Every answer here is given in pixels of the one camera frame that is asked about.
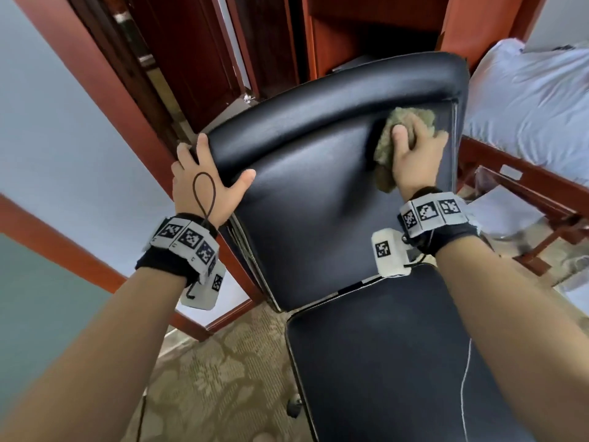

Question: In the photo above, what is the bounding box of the person's right hand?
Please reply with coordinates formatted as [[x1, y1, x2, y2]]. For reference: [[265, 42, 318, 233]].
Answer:
[[391, 113, 450, 201]]

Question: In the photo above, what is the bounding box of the person's left hand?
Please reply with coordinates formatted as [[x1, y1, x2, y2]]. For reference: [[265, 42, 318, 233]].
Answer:
[[171, 133, 258, 227]]

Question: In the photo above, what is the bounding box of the green cleaning cloth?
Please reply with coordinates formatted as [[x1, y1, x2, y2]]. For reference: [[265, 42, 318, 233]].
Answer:
[[372, 106, 438, 192]]

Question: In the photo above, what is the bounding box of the black leather chair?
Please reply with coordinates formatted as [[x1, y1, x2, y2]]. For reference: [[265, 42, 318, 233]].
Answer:
[[207, 52, 535, 442]]

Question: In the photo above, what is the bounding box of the person's left forearm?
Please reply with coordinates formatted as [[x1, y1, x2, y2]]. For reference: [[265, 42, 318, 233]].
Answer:
[[0, 266, 190, 442]]

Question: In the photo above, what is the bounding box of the person's right forearm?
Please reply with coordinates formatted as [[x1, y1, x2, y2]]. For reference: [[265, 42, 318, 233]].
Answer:
[[434, 236, 589, 442]]

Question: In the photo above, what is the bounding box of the white marker right wristband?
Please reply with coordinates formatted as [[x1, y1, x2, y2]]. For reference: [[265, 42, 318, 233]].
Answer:
[[398, 187, 484, 256]]

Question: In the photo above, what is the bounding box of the white marker wristband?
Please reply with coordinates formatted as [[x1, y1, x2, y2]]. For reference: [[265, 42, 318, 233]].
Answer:
[[135, 213, 220, 287], [398, 187, 484, 256]]

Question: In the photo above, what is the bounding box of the white marker left wristband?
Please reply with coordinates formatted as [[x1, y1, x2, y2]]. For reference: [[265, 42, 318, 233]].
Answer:
[[135, 213, 220, 287]]

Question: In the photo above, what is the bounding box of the white paper sheet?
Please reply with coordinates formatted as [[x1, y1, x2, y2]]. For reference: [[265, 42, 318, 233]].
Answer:
[[469, 184, 544, 238]]

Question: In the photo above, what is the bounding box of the wooden luggage rack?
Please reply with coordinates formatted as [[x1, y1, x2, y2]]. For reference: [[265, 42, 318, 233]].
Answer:
[[455, 135, 589, 277]]

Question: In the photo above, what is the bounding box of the white pillow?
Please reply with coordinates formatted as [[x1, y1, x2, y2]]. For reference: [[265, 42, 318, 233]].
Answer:
[[460, 38, 589, 190]]

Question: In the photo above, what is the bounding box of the frosted glass panel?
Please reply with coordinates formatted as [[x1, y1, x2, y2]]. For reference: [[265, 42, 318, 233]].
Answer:
[[0, 233, 116, 429]]

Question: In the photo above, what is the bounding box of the thin black cable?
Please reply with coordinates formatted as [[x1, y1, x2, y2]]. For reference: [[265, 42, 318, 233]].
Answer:
[[192, 170, 218, 222], [460, 338, 474, 442]]

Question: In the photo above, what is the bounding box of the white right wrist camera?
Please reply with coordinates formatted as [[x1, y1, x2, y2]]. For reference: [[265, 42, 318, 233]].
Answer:
[[371, 227, 425, 278]]

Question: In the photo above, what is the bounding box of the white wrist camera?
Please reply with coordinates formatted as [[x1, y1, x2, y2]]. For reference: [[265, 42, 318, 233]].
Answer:
[[371, 227, 425, 278], [181, 266, 226, 311]]

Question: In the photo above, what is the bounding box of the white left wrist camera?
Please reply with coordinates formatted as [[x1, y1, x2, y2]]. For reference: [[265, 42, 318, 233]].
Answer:
[[181, 266, 226, 311]]

